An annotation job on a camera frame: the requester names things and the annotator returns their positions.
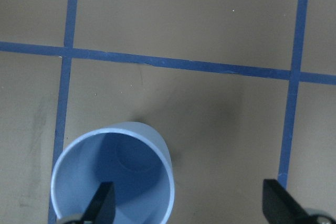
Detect blue cup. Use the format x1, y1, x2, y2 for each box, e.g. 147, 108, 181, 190
51, 122, 175, 223

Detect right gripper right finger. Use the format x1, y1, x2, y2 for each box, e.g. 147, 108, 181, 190
262, 179, 312, 224

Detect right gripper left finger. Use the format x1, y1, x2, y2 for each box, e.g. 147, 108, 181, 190
81, 182, 116, 224

